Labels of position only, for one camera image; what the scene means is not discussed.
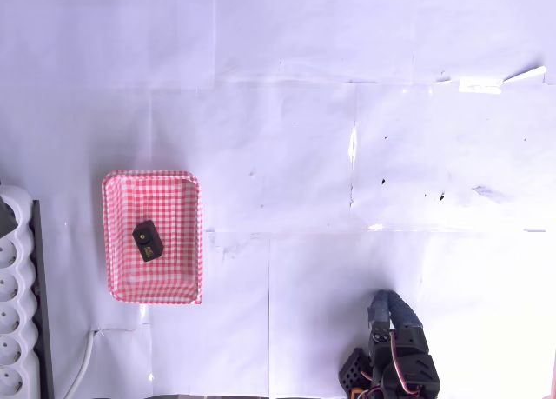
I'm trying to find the white power strip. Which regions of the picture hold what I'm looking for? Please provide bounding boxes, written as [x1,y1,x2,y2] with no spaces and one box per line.
[0,184,40,399]

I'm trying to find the white stick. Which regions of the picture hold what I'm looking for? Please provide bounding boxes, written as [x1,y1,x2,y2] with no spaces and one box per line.
[499,65,547,86]

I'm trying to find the servo wire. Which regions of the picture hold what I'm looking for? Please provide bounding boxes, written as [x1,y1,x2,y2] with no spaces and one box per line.
[387,329,422,395]

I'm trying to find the white power cable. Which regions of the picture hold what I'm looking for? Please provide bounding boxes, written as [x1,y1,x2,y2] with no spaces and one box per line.
[63,329,97,399]

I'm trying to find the red checkered paper tray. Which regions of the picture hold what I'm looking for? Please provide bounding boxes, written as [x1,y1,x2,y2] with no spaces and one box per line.
[102,169,205,306]

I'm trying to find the shiny clear tape piece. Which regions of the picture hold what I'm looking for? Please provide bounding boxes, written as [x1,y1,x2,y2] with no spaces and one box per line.
[459,76,504,95]

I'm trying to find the black servo block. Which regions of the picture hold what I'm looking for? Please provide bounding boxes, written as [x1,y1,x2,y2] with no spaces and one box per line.
[131,219,164,263]

